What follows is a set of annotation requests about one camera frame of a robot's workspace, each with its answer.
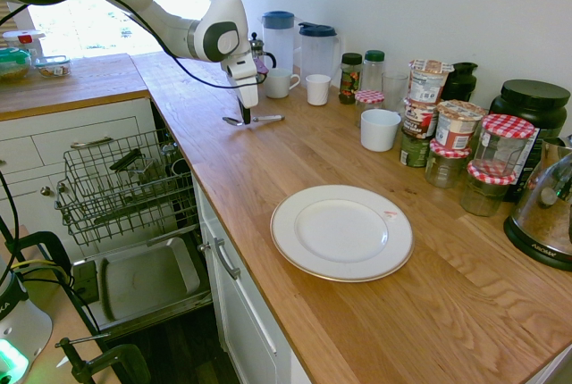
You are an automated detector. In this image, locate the clear drinking glass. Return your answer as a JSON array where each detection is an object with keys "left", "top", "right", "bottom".
[{"left": 381, "top": 71, "right": 410, "bottom": 113}]

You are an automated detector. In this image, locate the clear pitcher with dark lid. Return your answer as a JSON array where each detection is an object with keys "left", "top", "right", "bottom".
[{"left": 298, "top": 21, "right": 343, "bottom": 88}]

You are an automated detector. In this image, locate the large jar red checked lid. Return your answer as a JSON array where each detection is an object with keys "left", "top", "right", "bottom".
[{"left": 470, "top": 113, "right": 536, "bottom": 179}]

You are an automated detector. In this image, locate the grey dishwasher door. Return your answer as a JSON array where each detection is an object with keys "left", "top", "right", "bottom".
[{"left": 70, "top": 224, "right": 215, "bottom": 341}]

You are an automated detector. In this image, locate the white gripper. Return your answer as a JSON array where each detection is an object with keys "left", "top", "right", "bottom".
[{"left": 224, "top": 53, "right": 260, "bottom": 127}]

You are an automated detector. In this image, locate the white plate with gold rim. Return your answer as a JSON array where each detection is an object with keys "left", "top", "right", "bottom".
[{"left": 269, "top": 184, "right": 416, "bottom": 284}]

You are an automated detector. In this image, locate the green tin can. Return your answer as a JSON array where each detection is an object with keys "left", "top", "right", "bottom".
[{"left": 398, "top": 126, "right": 433, "bottom": 169}]

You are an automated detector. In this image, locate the black protein powder tub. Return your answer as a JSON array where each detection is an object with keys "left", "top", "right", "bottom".
[{"left": 488, "top": 79, "right": 572, "bottom": 203}]

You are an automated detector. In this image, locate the oatmeal cup with red label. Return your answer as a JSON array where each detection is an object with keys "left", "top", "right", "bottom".
[{"left": 402, "top": 96, "right": 440, "bottom": 140}]

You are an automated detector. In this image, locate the white round bowl cup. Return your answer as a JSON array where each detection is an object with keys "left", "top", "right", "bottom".
[{"left": 359, "top": 108, "right": 402, "bottom": 154}]

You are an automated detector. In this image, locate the steel electric kettle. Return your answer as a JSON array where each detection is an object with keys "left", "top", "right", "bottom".
[{"left": 502, "top": 134, "right": 572, "bottom": 272}]

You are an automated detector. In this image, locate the wire dishwasher rack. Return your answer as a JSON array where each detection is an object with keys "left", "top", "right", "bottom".
[{"left": 54, "top": 129, "right": 198, "bottom": 247}]

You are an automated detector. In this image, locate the dark mug in rack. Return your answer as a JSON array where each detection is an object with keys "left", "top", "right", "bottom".
[{"left": 171, "top": 158, "right": 192, "bottom": 179}]

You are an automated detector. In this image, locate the black utensil in rack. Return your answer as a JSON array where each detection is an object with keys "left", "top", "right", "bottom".
[{"left": 108, "top": 148, "right": 145, "bottom": 171}]

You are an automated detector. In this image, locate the spice jar with black lid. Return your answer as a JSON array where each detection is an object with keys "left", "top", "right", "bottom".
[{"left": 338, "top": 52, "right": 364, "bottom": 105}]

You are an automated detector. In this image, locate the white mug with handle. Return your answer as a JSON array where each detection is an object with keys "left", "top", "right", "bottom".
[{"left": 264, "top": 67, "right": 302, "bottom": 100}]

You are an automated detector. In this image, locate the glass French press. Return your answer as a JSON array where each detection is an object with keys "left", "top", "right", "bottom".
[{"left": 248, "top": 31, "right": 278, "bottom": 73}]

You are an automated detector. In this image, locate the oatmeal cup with foil lid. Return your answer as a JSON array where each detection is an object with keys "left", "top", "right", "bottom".
[
  {"left": 434, "top": 98, "right": 487, "bottom": 151},
  {"left": 408, "top": 58, "right": 456, "bottom": 104}
]

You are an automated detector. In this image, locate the food container green lid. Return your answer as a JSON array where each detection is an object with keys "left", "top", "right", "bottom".
[{"left": 0, "top": 46, "right": 34, "bottom": 82}]

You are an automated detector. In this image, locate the white cabinet door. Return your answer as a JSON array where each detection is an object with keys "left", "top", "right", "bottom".
[{"left": 190, "top": 176, "right": 314, "bottom": 384}]

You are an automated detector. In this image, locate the white robot base green light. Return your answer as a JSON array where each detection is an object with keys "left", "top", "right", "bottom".
[{"left": 0, "top": 253, "right": 55, "bottom": 384}]

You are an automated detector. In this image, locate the black shaker bottle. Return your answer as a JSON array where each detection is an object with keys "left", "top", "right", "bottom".
[{"left": 442, "top": 62, "right": 480, "bottom": 104}]

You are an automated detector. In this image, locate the glass jar red checked lid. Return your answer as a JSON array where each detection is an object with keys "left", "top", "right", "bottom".
[
  {"left": 424, "top": 138, "right": 473, "bottom": 190},
  {"left": 459, "top": 162, "right": 517, "bottom": 218}
]

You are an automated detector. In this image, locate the small jar red checked lid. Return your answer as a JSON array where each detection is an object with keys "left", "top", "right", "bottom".
[{"left": 354, "top": 89, "right": 386, "bottom": 129}]

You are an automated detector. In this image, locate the white drawer cabinet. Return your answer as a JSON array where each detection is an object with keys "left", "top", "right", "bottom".
[{"left": 0, "top": 96, "right": 158, "bottom": 264}]

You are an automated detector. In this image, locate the metal drawer handle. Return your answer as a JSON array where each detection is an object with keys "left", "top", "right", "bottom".
[{"left": 70, "top": 135, "right": 115, "bottom": 150}]

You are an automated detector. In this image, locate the spice jar with green lid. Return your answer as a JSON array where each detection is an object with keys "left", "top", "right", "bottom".
[{"left": 362, "top": 49, "right": 386, "bottom": 93}]

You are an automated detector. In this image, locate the yellow cable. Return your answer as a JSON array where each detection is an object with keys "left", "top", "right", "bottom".
[{"left": 7, "top": 258, "right": 75, "bottom": 289}]

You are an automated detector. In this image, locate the metal cabinet door handle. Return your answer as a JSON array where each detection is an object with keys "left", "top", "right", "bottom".
[{"left": 197, "top": 237, "right": 242, "bottom": 281}]

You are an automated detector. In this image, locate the white ribbed paper cup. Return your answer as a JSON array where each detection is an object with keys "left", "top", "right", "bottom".
[{"left": 305, "top": 73, "right": 332, "bottom": 107}]

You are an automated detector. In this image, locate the small glass food container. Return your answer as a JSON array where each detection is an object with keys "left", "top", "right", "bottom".
[{"left": 34, "top": 54, "right": 73, "bottom": 79}]

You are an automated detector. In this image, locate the food container white red lid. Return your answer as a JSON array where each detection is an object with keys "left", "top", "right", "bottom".
[{"left": 2, "top": 29, "right": 47, "bottom": 58}]

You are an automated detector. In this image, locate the clear pitcher with blue lid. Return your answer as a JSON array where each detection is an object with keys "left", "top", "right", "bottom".
[{"left": 260, "top": 10, "right": 297, "bottom": 77}]

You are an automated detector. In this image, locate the metal spoon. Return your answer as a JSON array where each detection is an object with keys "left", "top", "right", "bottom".
[{"left": 222, "top": 113, "right": 286, "bottom": 128}]

